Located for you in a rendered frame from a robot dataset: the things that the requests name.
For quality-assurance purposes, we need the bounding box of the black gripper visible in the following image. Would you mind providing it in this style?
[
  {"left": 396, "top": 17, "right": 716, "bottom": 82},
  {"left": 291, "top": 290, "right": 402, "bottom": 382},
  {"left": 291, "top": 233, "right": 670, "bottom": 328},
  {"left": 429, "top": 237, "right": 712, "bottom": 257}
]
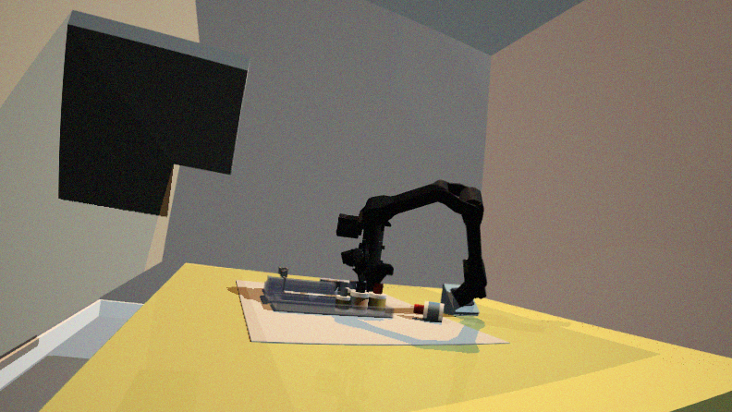
[{"left": 349, "top": 239, "right": 394, "bottom": 293}]

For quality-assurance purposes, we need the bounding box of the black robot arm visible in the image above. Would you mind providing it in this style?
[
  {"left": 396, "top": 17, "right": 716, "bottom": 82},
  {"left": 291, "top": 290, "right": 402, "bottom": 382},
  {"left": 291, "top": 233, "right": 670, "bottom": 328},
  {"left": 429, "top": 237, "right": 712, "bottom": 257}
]
[{"left": 336, "top": 180, "right": 487, "bottom": 307}]

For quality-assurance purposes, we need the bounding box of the white jar with dark red cap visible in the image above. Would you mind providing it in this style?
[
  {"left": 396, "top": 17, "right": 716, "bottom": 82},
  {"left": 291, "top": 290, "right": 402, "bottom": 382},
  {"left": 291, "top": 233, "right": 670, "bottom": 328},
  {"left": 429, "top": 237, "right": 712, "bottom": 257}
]
[
  {"left": 413, "top": 300, "right": 444, "bottom": 322},
  {"left": 368, "top": 283, "right": 387, "bottom": 308}
]

